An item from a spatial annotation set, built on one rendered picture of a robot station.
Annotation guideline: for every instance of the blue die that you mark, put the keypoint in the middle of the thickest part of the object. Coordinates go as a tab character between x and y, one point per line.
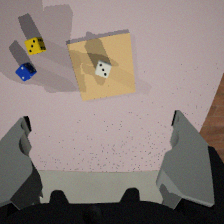
25	71

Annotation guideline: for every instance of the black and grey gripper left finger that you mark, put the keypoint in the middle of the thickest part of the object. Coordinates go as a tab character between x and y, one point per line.
20	182

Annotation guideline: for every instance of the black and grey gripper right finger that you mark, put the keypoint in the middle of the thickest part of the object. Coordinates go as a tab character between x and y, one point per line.
191	177

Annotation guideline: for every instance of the yellow die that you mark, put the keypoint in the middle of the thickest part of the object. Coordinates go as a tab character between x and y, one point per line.
35	45

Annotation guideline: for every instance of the white die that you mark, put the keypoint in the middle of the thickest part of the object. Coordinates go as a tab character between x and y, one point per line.
103	68

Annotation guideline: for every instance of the tan flat mat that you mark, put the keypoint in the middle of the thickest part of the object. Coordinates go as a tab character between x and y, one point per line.
115	49

